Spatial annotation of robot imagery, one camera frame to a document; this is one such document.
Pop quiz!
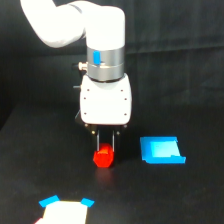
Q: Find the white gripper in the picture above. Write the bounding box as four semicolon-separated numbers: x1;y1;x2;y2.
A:
75;74;131;164

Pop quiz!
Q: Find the red hexagonal block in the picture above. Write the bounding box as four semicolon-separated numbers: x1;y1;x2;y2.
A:
93;143;114;168

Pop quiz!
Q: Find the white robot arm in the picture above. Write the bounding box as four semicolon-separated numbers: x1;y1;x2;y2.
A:
20;0;132;168

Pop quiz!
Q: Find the blue taped square marker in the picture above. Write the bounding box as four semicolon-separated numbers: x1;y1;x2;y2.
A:
140;136;186;164

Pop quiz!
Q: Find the right blue tape piece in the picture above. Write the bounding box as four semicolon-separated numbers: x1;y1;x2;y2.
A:
81;198;94;207

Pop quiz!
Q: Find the blue tape piece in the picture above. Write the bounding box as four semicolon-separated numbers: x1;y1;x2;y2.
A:
81;198;94;207
39;195;59;208

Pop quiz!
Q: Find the white paper sheet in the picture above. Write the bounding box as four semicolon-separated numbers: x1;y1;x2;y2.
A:
34;201;88;224

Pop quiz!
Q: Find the left blue tape piece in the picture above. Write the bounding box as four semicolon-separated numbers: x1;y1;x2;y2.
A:
39;195;59;208

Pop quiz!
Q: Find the black backdrop curtain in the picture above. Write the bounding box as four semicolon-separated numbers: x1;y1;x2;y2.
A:
0;0;224;122

